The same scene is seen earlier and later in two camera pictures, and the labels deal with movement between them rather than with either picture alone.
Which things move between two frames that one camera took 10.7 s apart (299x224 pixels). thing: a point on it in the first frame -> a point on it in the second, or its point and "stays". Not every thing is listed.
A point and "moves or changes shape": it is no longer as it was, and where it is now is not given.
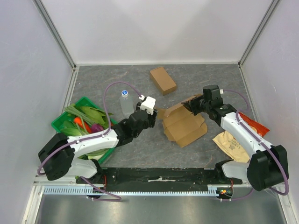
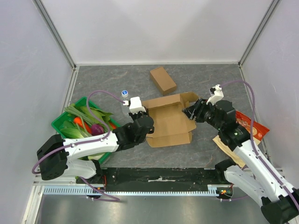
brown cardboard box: x=164 y=82 stays
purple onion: x=96 y=128 stays
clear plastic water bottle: x=126 y=103 stays
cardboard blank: x=181 y=125 moves or changes shape
